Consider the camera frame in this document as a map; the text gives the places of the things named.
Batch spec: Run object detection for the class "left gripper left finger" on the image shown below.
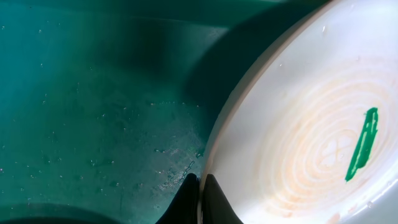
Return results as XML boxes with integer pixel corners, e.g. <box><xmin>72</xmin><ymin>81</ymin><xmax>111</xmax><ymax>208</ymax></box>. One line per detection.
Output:
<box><xmin>156</xmin><ymin>174</ymin><xmax>200</xmax><ymax>224</ymax></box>

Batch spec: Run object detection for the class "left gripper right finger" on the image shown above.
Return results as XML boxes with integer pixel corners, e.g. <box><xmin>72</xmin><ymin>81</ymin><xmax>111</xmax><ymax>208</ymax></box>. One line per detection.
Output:
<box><xmin>201</xmin><ymin>174</ymin><xmax>243</xmax><ymax>224</ymax></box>

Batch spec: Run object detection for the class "light blue plate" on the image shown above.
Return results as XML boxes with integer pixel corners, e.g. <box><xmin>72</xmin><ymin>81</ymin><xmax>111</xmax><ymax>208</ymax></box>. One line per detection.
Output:
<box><xmin>200</xmin><ymin>0</ymin><xmax>397</xmax><ymax>223</ymax></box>

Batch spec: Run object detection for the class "teal plastic tray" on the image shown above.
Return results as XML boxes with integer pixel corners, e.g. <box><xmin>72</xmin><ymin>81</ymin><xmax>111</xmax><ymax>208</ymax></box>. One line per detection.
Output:
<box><xmin>1</xmin><ymin>0</ymin><xmax>322</xmax><ymax>223</ymax></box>

